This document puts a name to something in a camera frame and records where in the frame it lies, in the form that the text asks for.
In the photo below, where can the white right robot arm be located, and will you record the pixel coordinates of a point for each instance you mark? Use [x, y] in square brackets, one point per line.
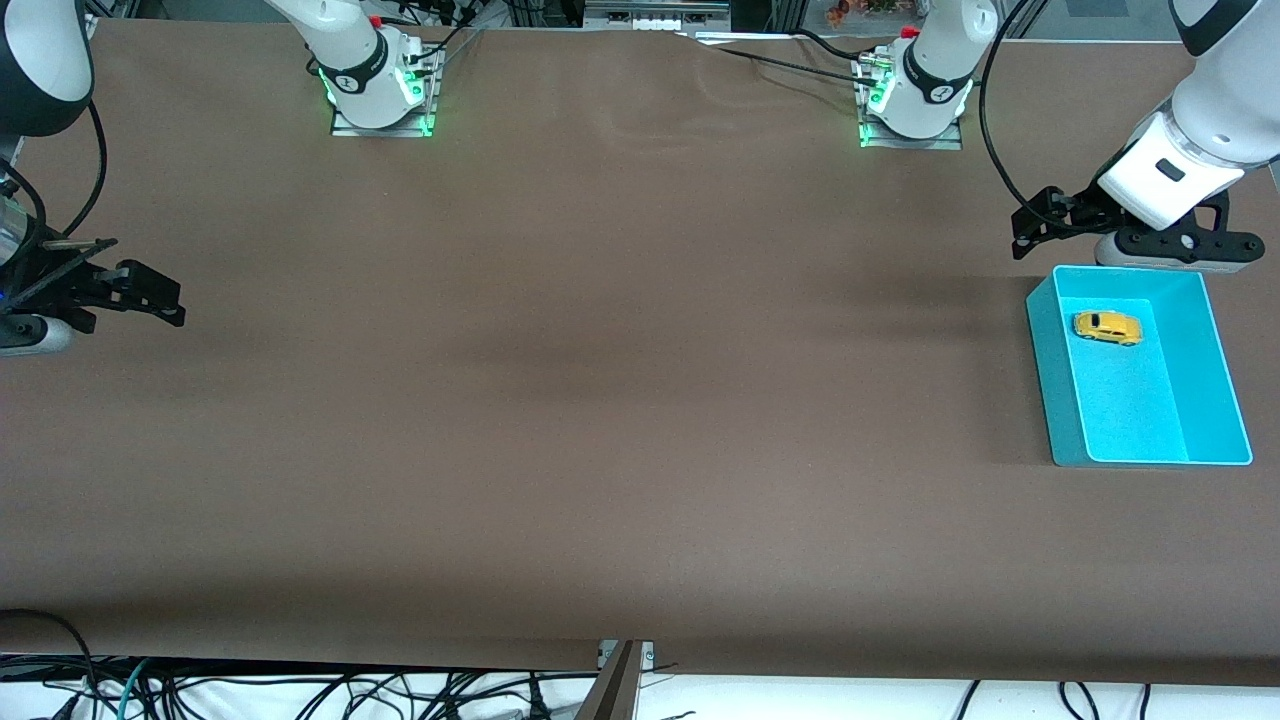
[360, 90]

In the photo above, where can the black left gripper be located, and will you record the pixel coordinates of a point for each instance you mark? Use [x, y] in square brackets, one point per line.
[1082, 211]

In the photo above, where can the teal plastic bin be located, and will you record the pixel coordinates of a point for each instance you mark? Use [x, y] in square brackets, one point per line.
[1130, 420]

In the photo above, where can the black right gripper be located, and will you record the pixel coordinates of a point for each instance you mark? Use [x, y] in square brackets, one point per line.
[62, 288]

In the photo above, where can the silver table bracket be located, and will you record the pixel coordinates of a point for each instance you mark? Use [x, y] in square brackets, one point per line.
[648, 655]

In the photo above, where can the brown table cover sheet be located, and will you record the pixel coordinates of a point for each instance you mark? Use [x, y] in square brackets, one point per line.
[640, 350]

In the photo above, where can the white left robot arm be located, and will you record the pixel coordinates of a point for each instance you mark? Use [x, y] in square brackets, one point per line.
[1215, 130]

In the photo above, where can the orange background object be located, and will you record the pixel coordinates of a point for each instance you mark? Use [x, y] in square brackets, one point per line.
[860, 10]

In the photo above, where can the yellow beetle toy car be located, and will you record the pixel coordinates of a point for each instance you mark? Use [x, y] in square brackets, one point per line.
[1105, 327]

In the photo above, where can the white power strip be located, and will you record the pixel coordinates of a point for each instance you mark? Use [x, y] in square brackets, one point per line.
[655, 22]

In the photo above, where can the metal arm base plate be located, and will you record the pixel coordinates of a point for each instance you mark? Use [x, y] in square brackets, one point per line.
[350, 130]
[940, 143]

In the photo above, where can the aluminium frame profile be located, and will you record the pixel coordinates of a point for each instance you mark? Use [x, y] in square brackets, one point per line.
[785, 15]

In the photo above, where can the grey metal table leg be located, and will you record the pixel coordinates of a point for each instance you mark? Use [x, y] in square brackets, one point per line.
[615, 690]

